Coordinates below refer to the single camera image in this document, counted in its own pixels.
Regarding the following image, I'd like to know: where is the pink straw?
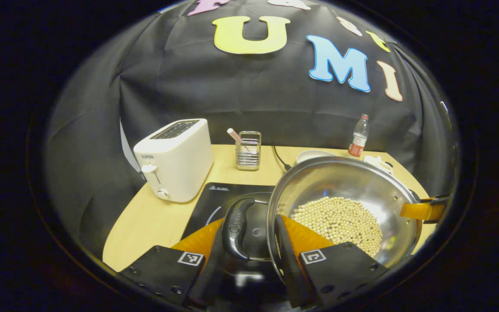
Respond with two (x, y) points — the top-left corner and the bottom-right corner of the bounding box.
(227, 128), (257, 155)

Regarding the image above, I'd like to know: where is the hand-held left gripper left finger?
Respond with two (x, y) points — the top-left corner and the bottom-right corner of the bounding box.
(117, 217), (233, 310)

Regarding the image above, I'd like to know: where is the metal wire holder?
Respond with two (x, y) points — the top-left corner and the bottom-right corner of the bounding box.
(236, 131), (262, 170)

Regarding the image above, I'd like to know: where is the black backdrop cloth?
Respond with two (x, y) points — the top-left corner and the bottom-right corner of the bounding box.
(44, 0), (460, 256)

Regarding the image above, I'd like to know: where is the pile of soybeans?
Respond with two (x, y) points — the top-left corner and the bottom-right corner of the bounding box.
(291, 196), (383, 257)

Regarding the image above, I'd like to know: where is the white divided snack plate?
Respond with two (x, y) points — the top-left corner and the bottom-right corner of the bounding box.
(363, 155), (394, 175)

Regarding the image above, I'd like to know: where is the clear plastic bottle red label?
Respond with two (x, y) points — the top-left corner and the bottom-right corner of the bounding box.
(348, 114), (369, 157)

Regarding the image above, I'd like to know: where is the black power cable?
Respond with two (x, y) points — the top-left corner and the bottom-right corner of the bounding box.
(271, 146), (292, 171)

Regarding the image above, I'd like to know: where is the black induction cooktop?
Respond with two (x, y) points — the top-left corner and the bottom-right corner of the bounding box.
(181, 182), (285, 304)

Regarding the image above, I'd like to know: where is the white round plate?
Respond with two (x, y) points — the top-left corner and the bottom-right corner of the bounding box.
(296, 150), (339, 164)

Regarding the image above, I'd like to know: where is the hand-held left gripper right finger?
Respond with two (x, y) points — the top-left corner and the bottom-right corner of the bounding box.
(274, 214), (391, 310)

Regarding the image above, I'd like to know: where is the white toaster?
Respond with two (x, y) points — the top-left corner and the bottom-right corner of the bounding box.
(133, 118), (214, 203)

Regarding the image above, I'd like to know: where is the stainless steel pot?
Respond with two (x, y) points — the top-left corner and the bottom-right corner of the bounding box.
(221, 156), (423, 283)

